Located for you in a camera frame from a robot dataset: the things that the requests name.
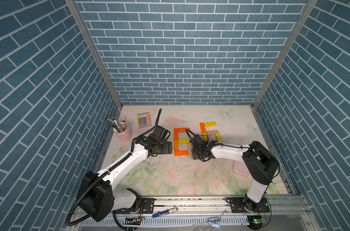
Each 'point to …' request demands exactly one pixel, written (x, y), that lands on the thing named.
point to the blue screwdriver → (163, 212)
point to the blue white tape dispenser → (215, 222)
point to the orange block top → (203, 127)
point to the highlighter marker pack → (144, 120)
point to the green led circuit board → (256, 222)
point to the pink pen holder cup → (125, 135)
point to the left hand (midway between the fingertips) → (169, 148)
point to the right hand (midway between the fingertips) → (195, 154)
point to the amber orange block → (176, 145)
